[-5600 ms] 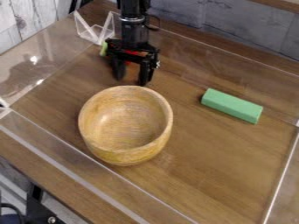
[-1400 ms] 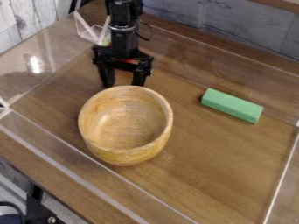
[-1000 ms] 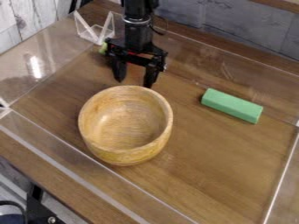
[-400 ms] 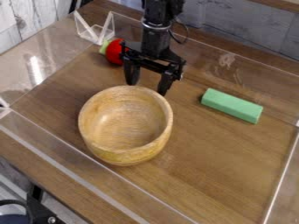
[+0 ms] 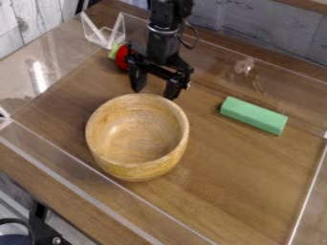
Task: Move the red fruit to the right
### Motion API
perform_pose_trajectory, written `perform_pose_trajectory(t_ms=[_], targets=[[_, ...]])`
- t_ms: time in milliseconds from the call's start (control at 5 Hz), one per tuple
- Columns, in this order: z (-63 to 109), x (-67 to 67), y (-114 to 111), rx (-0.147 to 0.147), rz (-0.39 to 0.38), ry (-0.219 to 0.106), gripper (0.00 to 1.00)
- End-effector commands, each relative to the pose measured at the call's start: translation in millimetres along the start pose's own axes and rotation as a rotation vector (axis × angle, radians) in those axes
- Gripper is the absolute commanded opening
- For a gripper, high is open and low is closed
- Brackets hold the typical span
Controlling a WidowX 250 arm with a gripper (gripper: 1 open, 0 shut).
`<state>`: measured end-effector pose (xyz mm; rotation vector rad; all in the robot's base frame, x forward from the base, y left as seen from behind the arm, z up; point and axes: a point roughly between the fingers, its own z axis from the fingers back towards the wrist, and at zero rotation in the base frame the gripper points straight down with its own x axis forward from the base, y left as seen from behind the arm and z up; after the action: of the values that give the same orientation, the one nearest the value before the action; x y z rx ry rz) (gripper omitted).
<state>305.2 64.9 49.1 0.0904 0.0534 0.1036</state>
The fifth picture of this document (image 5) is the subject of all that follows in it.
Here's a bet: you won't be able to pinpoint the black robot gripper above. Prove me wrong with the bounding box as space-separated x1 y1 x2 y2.
127 24 194 100

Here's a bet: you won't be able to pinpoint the clear acrylic tray walls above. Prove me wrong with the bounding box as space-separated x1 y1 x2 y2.
0 21 327 245

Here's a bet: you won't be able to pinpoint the red felt fruit with leaf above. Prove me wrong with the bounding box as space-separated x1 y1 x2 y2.
109 44 130 71

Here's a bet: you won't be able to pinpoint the green rectangular foam block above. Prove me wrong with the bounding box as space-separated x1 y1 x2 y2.
221 97 287 136

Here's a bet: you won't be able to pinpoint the round wooden bowl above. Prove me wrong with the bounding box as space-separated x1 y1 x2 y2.
86 94 191 182

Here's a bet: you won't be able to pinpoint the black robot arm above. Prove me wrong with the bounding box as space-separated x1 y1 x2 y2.
125 0 198 100

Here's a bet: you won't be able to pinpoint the black clamp with cable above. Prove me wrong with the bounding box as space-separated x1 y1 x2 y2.
0 203 74 245

